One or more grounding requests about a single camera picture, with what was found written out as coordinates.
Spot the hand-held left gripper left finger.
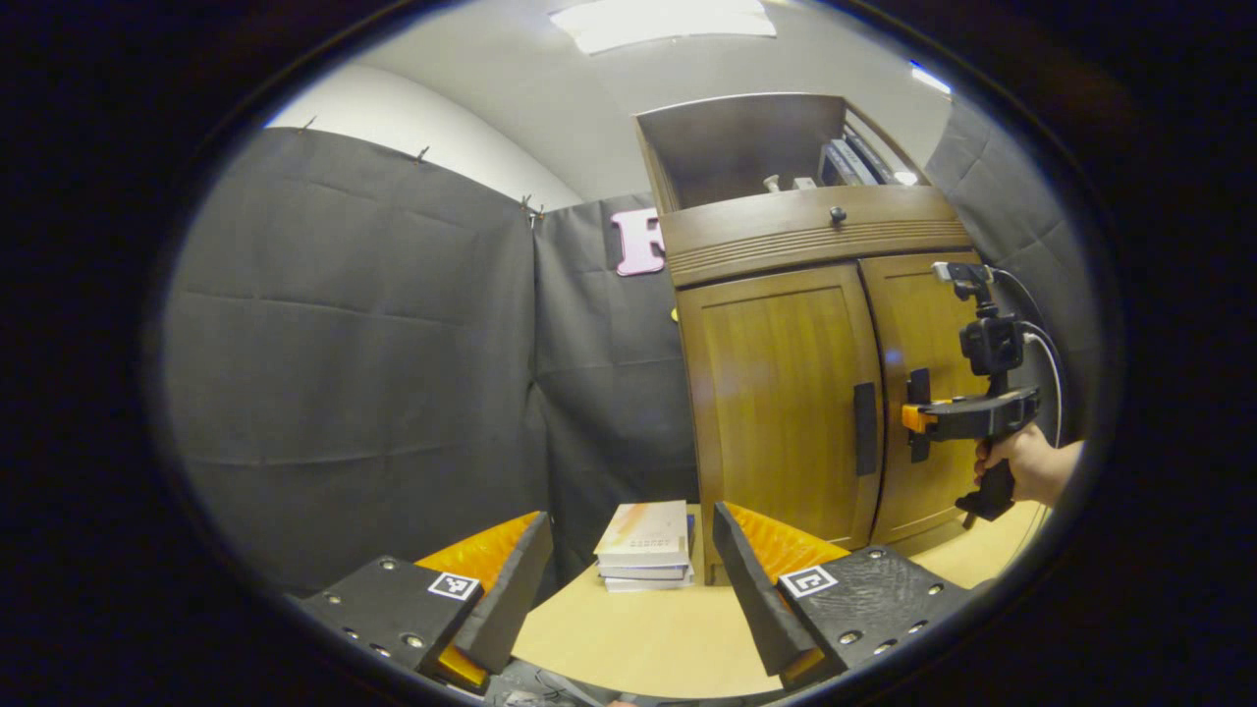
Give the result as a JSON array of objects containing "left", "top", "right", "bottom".
[{"left": 300, "top": 511, "right": 553, "bottom": 696}]

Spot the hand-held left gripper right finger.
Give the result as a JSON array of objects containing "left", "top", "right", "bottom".
[{"left": 713, "top": 502, "right": 973, "bottom": 693}]

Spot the wooden cabinet door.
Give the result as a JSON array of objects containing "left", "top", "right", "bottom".
[
  {"left": 859, "top": 250, "right": 993, "bottom": 546},
  {"left": 676, "top": 261, "right": 885, "bottom": 587}
]

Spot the wooden double-door shoe cabinet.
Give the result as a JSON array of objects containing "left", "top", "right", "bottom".
[{"left": 634, "top": 93, "right": 1012, "bottom": 587}]

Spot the light blue upright book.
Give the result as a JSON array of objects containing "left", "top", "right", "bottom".
[{"left": 830, "top": 137, "right": 875, "bottom": 188}]

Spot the wooden drawer with black knob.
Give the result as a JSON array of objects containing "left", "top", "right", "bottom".
[{"left": 658, "top": 185, "right": 973, "bottom": 289}]

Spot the black backdrop cloth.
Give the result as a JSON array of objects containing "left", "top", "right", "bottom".
[{"left": 162, "top": 98, "right": 1106, "bottom": 595}]

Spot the large ceiling light panel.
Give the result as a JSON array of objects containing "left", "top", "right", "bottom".
[{"left": 548, "top": 0, "right": 777, "bottom": 55}]

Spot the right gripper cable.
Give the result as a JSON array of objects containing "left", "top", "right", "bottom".
[{"left": 992, "top": 267, "right": 1066, "bottom": 448}]

